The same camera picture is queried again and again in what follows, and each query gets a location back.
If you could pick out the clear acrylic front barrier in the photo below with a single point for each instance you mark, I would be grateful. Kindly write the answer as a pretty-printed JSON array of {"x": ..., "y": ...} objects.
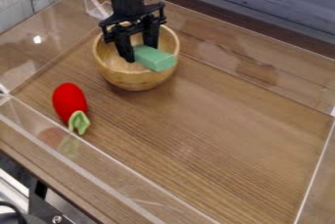
[{"x": 111, "y": 193}]

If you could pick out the clear acrylic corner bracket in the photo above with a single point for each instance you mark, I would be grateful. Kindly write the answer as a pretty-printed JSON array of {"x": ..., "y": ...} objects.
[{"x": 98, "y": 9}]

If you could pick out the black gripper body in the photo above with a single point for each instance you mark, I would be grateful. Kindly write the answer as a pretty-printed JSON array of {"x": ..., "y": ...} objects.
[{"x": 134, "y": 12}]

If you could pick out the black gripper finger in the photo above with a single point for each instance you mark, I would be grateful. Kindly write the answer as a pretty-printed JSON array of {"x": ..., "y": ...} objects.
[
  {"x": 124, "y": 47},
  {"x": 150, "y": 34}
]

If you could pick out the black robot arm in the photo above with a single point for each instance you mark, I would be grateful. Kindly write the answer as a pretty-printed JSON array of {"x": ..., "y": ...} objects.
[{"x": 132, "y": 17}]

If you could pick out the red felt strawberry toy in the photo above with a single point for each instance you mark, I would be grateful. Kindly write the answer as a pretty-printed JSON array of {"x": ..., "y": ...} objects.
[{"x": 69, "y": 106}]

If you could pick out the green rectangular block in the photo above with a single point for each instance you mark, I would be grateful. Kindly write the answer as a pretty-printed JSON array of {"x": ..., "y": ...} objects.
[{"x": 152, "y": 58}]

